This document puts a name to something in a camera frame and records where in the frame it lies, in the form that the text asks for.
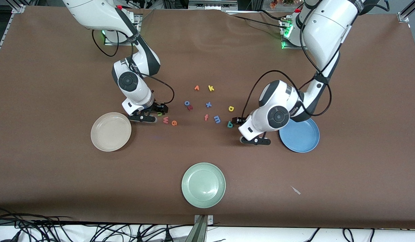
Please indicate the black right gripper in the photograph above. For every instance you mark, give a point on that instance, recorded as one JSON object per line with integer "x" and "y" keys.
{"x": 159, "y": 107}

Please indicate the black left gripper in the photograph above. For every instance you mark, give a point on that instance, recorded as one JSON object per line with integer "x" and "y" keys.
{"x": 241, "y": 121}

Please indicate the teal letter b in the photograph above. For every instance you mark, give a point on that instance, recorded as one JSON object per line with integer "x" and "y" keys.
{"x": 229, "y": 125}

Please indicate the blue letter m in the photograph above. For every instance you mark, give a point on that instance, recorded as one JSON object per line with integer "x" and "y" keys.
{"x": 217, "y": 119}

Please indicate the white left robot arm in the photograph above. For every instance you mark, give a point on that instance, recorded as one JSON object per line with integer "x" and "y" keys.
{"x": 278, "y": 116}

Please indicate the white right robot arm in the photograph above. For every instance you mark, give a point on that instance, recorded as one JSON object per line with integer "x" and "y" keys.
{"x": 126, "y": 80}

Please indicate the brown table cover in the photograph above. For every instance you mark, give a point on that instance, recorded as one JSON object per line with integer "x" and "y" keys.
{"x": 207, "y": 148}

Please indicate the beige brown plate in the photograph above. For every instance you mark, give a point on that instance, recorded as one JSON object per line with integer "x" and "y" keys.
{"x": 111, "y": 134}

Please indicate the blue plate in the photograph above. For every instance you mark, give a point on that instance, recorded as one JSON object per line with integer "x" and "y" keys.
{"x": 303, "y": 137}

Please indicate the pale green plate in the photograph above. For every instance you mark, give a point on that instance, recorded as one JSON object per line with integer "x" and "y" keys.
{"x": 203, "y": 185}

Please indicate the small white paper scrap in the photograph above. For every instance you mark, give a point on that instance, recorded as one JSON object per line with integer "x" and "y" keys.
{"x": 296, "y": 190}

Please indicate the grey background equipment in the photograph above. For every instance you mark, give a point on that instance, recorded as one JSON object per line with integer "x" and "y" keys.
{"x": 210, "y": 4}

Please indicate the orange background object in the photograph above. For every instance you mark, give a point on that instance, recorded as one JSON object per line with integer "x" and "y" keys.
{"x": 277, "y": 3}

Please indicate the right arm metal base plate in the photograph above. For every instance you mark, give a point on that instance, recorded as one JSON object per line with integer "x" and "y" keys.
{"x": 110, "y": 43}

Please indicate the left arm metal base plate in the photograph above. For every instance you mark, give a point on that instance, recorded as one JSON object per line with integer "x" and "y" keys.
{"x": 291, "y": 47}

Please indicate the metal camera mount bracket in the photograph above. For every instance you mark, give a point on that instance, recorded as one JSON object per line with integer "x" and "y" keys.
{"x": 202, "y": 228}

